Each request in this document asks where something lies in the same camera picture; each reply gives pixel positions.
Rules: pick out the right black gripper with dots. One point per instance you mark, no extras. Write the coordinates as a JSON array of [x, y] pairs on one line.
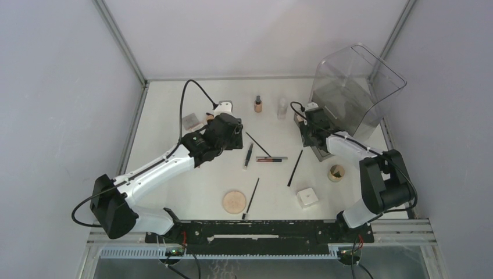
[[304, 129]]

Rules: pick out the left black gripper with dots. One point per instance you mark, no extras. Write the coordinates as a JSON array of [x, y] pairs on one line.
[[236, 142]]

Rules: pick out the clear eyeshadow palette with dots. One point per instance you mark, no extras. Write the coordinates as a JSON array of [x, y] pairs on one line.
[[190, 121]]

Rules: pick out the clear acrylic organizer box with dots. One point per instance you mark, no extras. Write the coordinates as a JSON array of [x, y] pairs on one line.
[[356, 88]]

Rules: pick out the pink powder compact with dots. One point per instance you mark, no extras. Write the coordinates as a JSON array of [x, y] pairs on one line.
[[197, 127]]

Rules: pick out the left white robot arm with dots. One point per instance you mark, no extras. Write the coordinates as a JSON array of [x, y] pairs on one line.
[[115, 200]]

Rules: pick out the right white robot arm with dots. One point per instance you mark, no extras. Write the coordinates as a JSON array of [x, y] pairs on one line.
[[384, 181]]

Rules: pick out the black makeup brush right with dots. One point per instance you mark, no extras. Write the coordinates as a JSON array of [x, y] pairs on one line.
[[294, 169]]

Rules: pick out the black makeup brush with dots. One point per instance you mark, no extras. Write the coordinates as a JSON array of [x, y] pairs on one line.
[[294, 169], [244, 215]]

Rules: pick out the black makeup brush front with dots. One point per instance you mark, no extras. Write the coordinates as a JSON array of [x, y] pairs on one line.
[[244, 215]]

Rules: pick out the black concealer tube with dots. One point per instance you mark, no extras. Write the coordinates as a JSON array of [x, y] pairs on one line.
[[248, 156]]

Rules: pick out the silver and red lip pencils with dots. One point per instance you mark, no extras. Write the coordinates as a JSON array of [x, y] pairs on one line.
[[270, 159]]

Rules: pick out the foundation bottle with pump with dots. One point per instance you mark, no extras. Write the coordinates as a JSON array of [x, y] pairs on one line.
[[258, 105]]

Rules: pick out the clear plastic bottle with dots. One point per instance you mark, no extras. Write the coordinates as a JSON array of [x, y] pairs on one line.
[[282, 108]]

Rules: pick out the gold round jar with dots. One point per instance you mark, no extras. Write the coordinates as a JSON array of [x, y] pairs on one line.
[[336, 173]]

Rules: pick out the white cube box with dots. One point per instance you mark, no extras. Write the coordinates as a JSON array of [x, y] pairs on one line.
[[306, 197]]

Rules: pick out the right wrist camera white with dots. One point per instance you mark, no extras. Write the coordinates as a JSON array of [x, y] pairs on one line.
[[311, 106]]

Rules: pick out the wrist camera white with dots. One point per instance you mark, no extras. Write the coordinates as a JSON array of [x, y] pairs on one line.
[[223, 107], [311, 106]]

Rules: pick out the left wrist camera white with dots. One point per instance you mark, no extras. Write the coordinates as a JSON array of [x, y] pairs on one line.
[[223, 107]]

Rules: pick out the black mounting rail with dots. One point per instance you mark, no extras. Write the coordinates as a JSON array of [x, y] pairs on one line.
[[261, 237]]

